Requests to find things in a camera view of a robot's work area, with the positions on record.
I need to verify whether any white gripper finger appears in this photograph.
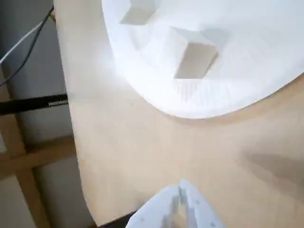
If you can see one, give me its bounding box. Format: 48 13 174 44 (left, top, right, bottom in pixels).
125 184 181 228
179 179 227 228

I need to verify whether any white cube block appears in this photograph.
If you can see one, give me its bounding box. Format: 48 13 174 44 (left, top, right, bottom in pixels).
169 25 219 80
119 0 155 26

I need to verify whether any black round pot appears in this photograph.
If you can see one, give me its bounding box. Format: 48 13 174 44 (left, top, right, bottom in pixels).
94 213 135 228

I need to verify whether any white paper plate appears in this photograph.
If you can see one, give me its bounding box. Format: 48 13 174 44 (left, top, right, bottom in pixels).
101 0 304 119

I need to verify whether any black tripod leg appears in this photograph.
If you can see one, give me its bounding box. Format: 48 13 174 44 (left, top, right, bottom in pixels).
0 94 68 116

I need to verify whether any light wooden frame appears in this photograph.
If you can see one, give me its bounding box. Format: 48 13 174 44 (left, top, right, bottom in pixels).
0 68 79 228

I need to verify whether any grey cable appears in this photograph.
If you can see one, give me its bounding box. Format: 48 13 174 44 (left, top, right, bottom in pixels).
0 14 54 66

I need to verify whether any dark thin cable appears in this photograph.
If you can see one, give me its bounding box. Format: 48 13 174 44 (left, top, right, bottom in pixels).
0 4 55 86

